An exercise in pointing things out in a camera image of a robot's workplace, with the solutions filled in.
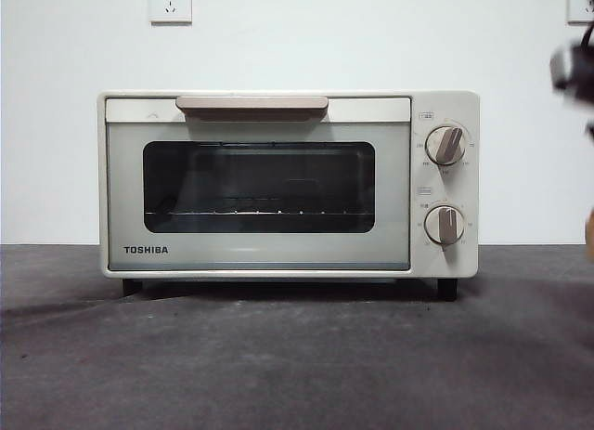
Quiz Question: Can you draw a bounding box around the glass oven door with handle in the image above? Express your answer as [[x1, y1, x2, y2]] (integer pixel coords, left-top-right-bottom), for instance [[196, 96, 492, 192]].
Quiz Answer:
[[104, 95, 412, 272]]

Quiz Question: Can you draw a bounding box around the white Toshiba toaster oven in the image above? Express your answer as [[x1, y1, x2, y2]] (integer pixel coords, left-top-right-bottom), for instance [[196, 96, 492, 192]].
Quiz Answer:
[[96, 88, 482, 303]]

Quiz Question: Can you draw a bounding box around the golden brown bread loaf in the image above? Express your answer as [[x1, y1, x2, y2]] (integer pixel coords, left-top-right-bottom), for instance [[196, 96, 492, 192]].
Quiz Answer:
[[583, 210, 594, 259]]

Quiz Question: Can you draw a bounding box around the white timer knob, straight pointer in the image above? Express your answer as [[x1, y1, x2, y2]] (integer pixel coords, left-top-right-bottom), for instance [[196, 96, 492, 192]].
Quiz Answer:
[[424, 204, 467, 251]]

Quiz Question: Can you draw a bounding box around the white temperature knob, tilted pointer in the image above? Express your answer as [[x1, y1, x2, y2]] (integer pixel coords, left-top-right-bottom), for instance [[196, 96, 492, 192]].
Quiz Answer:
[[425, 125, 468, 167]]

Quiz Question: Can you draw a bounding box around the metal wire oven rack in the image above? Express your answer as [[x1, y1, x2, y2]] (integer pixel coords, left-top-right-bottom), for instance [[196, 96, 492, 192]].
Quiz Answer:
[[144, 195, 372, 217]]

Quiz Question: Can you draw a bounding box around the white wall socket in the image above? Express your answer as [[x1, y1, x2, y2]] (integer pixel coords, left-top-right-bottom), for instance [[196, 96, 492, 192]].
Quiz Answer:
[[148, 0, 193, 24], [566, 0, 594, 25]]

